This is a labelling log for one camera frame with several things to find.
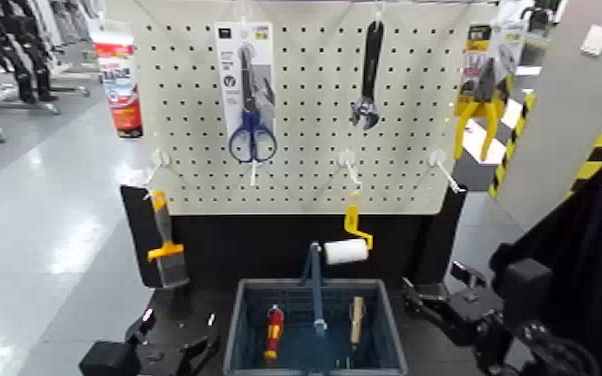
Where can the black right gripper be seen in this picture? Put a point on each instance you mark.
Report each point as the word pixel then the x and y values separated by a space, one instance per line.
pixel 466 315

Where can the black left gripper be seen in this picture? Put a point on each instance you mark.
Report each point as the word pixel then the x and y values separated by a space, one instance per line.
pixel 167 357

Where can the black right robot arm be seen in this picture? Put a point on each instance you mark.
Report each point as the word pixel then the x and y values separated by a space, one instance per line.
pixel 595 273

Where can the blue grey plastic crate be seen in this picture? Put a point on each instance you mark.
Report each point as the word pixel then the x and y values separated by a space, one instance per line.
pixel 390 336

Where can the yellow paint roller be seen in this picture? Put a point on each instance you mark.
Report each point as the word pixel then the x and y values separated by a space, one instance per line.
pixel 345 252

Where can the orange grey paint brush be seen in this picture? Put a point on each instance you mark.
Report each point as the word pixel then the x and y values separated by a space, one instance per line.
pixel 164 246

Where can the red yellow screwdriver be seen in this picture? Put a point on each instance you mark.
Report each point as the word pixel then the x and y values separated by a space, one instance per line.
pixel 274 328

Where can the white pegboard hook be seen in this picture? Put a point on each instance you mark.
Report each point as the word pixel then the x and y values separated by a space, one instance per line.
pixel 160 157
pixel 437 157
pixel 348 158
pixel 253 173

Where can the yellow black hazard tape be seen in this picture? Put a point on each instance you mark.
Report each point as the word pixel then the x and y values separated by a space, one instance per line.
pixel 600 157

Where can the beige perforated pegboard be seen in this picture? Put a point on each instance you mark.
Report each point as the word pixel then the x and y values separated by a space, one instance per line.
pixel 311 105

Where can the black adjustable wrench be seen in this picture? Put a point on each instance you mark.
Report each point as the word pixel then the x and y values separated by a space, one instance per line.
pixel 372 63

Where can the pliers packaging card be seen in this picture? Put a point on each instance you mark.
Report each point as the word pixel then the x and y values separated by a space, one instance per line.
pixel 478 42

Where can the red white sealant tube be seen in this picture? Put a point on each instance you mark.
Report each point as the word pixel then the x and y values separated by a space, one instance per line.
pixel 122 89

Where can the white metal floor stand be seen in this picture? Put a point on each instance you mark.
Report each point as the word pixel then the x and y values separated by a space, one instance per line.
pixel 17 106

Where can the black humanoid robot legs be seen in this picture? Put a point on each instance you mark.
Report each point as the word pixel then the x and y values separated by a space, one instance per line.
pixel 17 47

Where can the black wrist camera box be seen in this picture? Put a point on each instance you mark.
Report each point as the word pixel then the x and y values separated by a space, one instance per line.
pixel 526 286
pixel 109 359

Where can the yellow black striped post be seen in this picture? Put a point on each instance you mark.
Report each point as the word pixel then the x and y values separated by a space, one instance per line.
pixel 513 142

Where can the white wall plate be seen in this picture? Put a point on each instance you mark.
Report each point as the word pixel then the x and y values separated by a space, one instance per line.
pixel 596 40

